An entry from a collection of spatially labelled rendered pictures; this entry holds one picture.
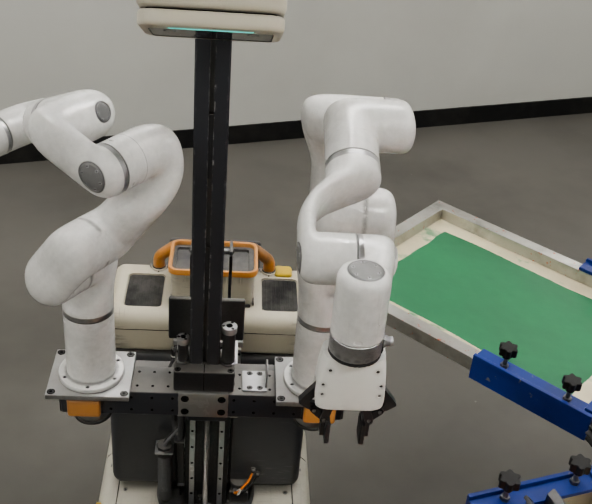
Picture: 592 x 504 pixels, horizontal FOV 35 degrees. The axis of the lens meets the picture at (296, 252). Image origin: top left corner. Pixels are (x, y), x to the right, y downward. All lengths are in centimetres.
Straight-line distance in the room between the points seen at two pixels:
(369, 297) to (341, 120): 33
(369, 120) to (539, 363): 106
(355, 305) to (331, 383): 15
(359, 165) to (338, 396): 34
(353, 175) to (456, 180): 381
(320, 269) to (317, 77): 406
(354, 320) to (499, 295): 133
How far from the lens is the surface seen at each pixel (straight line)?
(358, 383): 133
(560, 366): 235
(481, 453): 347
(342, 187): 137
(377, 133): 145
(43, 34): 486
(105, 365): 183
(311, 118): 156
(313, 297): 170
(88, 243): 155
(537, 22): 585
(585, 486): 200
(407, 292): 248
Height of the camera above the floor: 235
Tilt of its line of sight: 33 degrees down
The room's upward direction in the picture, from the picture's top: 5 degrees clockwise
